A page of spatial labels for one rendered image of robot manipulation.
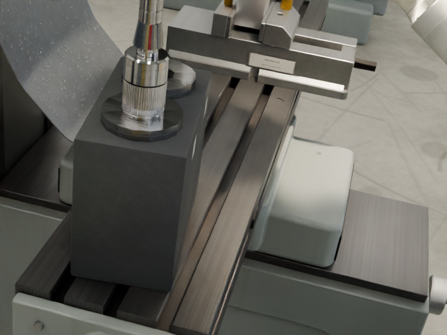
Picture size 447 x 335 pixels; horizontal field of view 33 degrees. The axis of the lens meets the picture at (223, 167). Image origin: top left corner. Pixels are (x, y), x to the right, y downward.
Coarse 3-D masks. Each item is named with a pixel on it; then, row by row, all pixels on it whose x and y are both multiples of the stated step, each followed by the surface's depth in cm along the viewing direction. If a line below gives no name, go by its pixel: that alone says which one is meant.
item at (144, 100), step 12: (132, 72) 77; (144, 72) 77; (156, 72) 77; (132, 84) 78; (144, 84) 78; (156, 84) 78; (132, 96) 79; (144, 96) 78; (156, 96) 79; (132, 108) 79; (144, 108) 79; (156, 108) 80
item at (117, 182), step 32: (192, 96) 89; (96, 128) 80; (128, 128) 78; (160, 128) 79; (192, 128) 83; (96, 160) 79; (128, 160) 78; (160, 160) 78; (192, 160) 86; (96, 192) 81; (128, 192) 80; (160, 192) 80; (192, 192) 96; (96, 224) 83; (128, 224) 83; (160, 224) 82; (96, 256) 86; (128, 256) 85; (160, 256) 84; (160, 288) 87
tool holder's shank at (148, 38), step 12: (144, 0) 74; (156, 0) 74; (144, 12) 75; (156, 12) 75; (144, 24) 76; (156, 24) 76; (144, 36) 76; (156, 36) 76; (144, 48) 76; (156, 48) 77
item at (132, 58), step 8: (128, 48) 79; (128, 56) 77; (136, 56) 77; (144, 56) 77; (152, 56) 78; (160, 56) 78; (168, 56) 78; (128, 64) 77; (136, 64) 77; (144, 64) 77; (152, 64) 77; (160, 64) 77; (168, 64) 79
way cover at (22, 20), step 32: (0, 0) 118; (32, 0) 127; (64, 0) 137; (0, 32) 117; (32, 32) 125; (64, 32) 135; (96, 32) 145; (32, 64) 124; (64, 64) 131; (96, 64) 140; (32, 96) 120; (64, 96) 127; (96, 96) 135; (64, 128) 123
